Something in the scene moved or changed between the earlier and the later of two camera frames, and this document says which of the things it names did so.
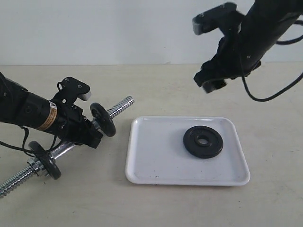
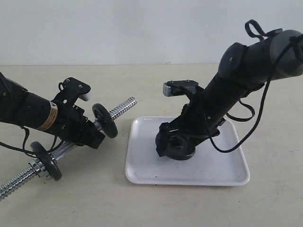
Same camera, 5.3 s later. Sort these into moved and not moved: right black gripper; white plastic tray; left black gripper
Moved: right black gripper
Not moved: white plastic tray; left black gripper
